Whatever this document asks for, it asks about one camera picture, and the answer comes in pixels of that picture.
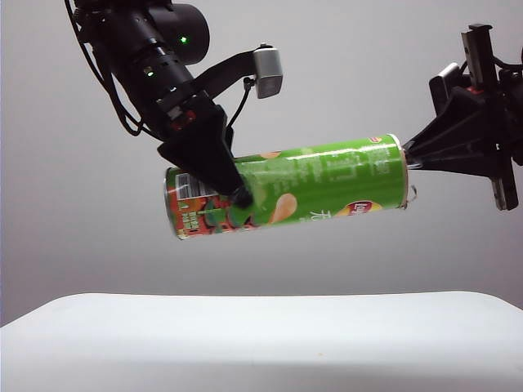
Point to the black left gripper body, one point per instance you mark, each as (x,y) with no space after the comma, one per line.
(192,110)

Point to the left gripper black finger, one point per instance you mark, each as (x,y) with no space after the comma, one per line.
(230,141)
(204,155)

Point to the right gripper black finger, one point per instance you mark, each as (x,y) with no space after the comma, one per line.
(470,161)
(461,122)

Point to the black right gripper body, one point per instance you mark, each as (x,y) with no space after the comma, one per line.
(484,61)

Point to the green potato chips tub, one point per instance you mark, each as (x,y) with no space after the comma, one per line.
(310,179)

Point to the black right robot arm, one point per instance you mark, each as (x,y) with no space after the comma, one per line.
(517,114)

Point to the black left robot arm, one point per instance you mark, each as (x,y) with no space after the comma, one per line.
(147,45)

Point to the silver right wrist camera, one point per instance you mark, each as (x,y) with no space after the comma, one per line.
(445,77)

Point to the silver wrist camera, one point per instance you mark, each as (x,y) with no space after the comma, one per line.
(268,69)
(445,77)

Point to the black left camera bracket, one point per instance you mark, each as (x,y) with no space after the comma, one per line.
(224,73)

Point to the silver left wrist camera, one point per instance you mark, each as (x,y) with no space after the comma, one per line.
(268,69)

